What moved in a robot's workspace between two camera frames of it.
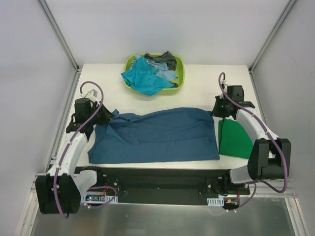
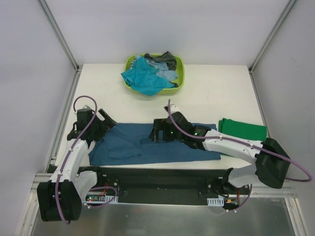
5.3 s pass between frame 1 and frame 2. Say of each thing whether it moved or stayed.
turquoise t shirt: stayed
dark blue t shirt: moved
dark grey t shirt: stayed
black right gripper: moved
